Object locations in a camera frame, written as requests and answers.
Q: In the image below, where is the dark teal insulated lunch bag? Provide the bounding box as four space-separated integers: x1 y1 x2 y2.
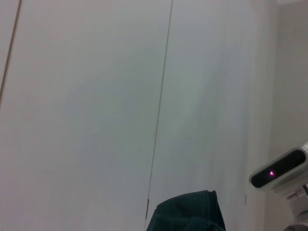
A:
145 190 227 231

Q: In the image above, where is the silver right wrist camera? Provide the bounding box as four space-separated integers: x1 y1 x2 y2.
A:
248 141 308 217

